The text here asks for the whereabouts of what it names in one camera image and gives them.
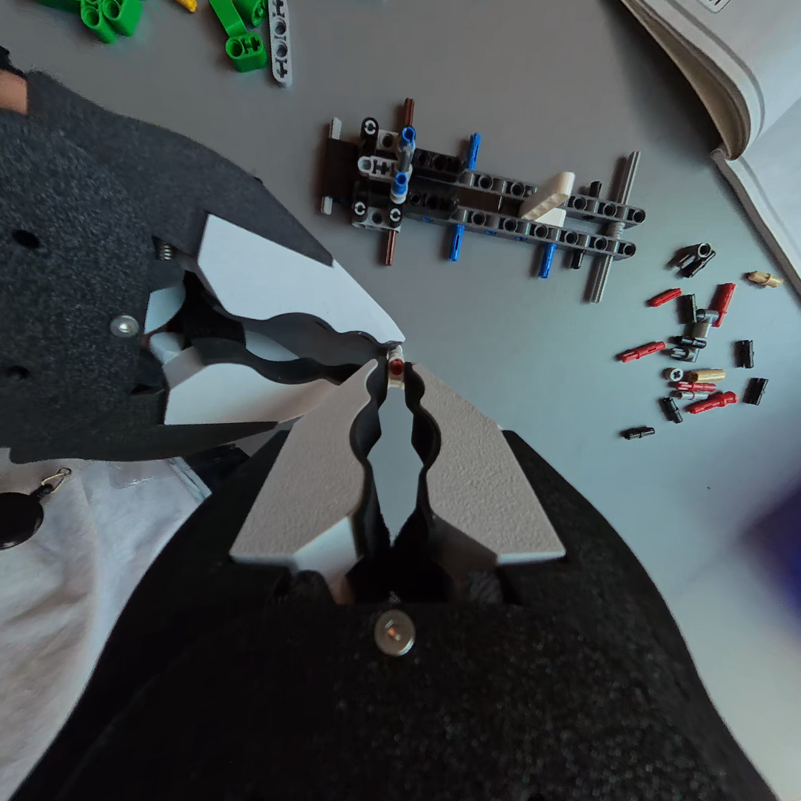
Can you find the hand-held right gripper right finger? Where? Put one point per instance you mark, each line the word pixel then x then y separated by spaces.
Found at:
pixel 488 494

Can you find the lego chassis assembly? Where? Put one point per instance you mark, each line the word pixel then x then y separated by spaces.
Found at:
pixel 475 200

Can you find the black badge reel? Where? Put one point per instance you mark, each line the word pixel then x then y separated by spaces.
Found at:
pixel 19 516

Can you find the green lego connector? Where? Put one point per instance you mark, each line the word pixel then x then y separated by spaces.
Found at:
pixel 103 15

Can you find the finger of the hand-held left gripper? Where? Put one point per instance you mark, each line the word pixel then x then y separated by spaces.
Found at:
pixel 231 394
pixel 281 275

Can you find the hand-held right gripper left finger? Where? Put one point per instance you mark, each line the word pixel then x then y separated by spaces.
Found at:
pixel 300 488

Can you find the red and white lego pin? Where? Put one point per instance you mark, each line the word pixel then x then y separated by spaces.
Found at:
pixel 395 370

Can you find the pile of small lego pins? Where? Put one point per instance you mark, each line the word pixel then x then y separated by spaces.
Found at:
pixel 694 369

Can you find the yellow lego piece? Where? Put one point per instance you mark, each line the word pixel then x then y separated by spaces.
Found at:
pixel 186 4

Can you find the green lego beam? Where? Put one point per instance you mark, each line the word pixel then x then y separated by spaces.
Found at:
pixel 241 37

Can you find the person's left forearm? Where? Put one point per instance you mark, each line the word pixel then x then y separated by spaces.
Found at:
pixel 11 94

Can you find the grey lego beam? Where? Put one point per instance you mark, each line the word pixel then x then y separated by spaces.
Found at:
pixel 281 44

